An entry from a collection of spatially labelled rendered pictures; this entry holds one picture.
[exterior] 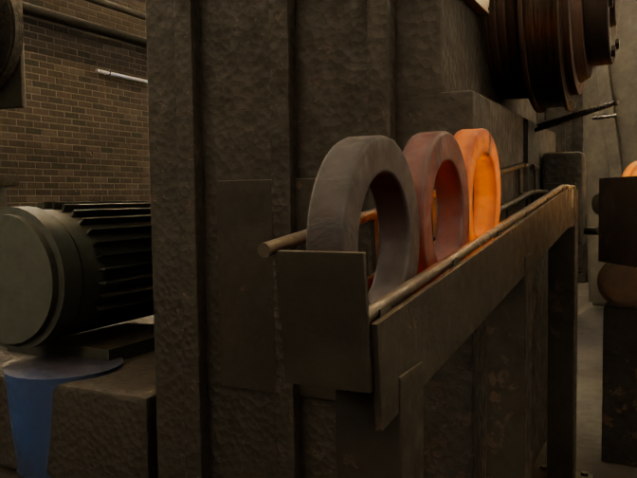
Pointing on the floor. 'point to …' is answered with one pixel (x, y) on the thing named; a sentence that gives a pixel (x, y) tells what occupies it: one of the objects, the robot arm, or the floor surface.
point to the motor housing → (619, 363)
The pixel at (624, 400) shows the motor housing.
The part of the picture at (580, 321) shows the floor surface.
